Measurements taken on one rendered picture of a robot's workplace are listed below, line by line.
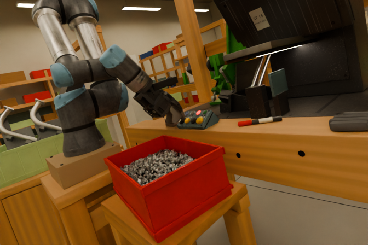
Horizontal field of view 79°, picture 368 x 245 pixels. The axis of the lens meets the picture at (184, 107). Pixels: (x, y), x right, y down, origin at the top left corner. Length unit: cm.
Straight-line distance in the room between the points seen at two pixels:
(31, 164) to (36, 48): 672
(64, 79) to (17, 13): 754
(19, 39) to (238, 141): 765
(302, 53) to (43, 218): 142
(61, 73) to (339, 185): 78
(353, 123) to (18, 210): 139
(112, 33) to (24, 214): 805
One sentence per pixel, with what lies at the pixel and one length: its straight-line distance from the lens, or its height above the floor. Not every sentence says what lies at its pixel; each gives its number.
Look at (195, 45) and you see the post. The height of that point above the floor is 128.
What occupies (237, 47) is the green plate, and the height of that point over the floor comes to 115.
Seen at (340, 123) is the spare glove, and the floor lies 92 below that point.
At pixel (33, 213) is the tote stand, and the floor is 63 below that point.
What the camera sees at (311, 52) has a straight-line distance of 96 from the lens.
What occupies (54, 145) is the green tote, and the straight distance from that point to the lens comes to 145.
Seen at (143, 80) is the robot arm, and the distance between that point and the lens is 72.
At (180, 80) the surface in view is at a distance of 689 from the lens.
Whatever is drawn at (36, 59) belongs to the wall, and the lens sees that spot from 794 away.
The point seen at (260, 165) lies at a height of 80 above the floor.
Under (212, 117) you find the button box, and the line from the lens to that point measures 82.
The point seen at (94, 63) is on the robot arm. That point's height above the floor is 121.
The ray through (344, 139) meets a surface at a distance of 57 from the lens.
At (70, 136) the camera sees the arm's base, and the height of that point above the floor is 99.
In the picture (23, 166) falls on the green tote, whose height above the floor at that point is 86.
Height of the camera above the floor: 110
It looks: 8 degrees down
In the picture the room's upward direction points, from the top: 15 degrees counter-clockwise
